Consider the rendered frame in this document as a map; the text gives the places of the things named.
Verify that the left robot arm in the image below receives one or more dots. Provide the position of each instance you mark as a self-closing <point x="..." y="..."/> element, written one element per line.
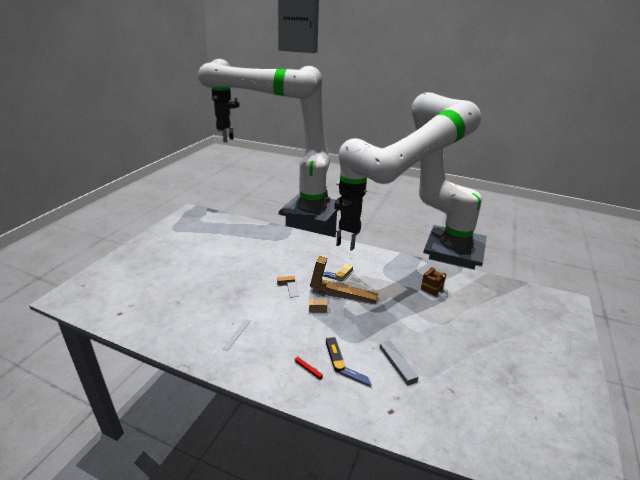
<point x="360" y="160"/>

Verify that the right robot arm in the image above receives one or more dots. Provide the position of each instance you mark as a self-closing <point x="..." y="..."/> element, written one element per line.
<point x="305" y="84"/>

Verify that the wooden sliding bevel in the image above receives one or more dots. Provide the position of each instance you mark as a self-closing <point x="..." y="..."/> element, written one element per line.
<point x="341" y="274"/>

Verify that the red flat bar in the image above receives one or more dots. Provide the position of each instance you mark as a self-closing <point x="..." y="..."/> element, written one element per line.
<point x="308" y="368"/>

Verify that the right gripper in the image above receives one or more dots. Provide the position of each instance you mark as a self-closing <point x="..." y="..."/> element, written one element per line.
<point x="222" y="113"/>

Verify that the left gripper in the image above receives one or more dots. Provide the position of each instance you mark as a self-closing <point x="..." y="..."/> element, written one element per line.
<point x="350" y="205"/>

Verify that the tan rectangular block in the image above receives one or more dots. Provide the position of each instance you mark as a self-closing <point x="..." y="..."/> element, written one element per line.
<point x="317" y="305"/>

